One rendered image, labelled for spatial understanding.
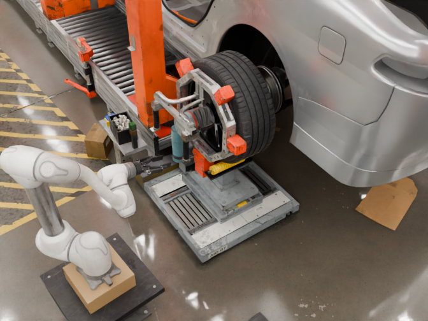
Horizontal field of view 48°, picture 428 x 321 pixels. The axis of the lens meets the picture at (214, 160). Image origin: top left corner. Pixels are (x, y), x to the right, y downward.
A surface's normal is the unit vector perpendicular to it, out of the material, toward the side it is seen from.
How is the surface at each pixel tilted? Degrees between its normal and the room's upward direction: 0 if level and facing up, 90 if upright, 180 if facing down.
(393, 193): 2
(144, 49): 90
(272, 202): 0
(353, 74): 90
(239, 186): 0
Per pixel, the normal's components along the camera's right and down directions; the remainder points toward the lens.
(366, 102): -0.78, 0.41
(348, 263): 0.02, -0.74
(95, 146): -0.19, 0.66
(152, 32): 0.56, 0.56
